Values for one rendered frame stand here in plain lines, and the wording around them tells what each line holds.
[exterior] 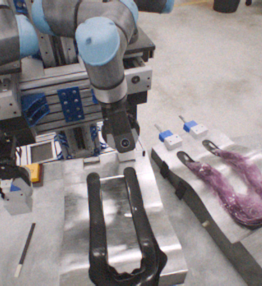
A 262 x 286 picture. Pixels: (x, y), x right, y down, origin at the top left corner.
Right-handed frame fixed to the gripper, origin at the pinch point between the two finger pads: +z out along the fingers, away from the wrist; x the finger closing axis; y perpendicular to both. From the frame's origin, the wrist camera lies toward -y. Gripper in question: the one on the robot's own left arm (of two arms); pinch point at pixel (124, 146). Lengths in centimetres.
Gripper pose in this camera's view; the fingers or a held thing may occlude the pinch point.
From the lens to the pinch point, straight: 69.5
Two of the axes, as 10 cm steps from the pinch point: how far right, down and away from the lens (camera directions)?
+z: 1.1, 5.2, 8.5
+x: -9.7, 2.2, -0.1
